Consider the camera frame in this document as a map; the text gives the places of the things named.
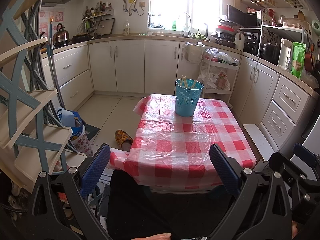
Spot cream kitchen base cabinets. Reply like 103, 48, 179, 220
54, 37, 317, 152

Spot kitchen faucet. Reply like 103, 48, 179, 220
184, 12, 191, 37

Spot person's hand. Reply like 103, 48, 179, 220
131, 219, 301, 240

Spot white stool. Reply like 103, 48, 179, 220
243, 124, 274, 162

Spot floral fabric bag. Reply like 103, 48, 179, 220
71, 125, 93, 157

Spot cream blue shelf rack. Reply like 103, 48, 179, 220
1, 0, 86, 191

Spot black floor scale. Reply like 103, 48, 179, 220
84, 122, 100, 141

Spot blue plastic bag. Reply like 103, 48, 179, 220
57, 107, 84, 141

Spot yellow patterned slipper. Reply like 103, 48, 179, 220
114, 129, 133, 152

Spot white electric kettle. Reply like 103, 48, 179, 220
278, 38, 293, 70

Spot red white checkered tablecloth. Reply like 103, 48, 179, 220
107, 94, 257, 190

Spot green snack bag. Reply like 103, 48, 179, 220
291, 42, 306, 79

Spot black toaster oven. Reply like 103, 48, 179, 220
240, 28, 261, 56

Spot teal perforated plastic bucket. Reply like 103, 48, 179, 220
175, 79, 204, 117

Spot black microwave oven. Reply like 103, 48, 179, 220
227, 4, 263, 28

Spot white hanging trash bin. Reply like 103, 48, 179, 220
184, 41, 205, 64

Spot steel stovetop kettle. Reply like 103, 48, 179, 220
53, 23, 69, 47

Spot clear plastic bottle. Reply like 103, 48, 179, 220
123, 20, 130, 35

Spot blue handled mop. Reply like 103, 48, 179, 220
47, 16, 65, 109

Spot wall spice rack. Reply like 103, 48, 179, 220
77, 1, 116, 39

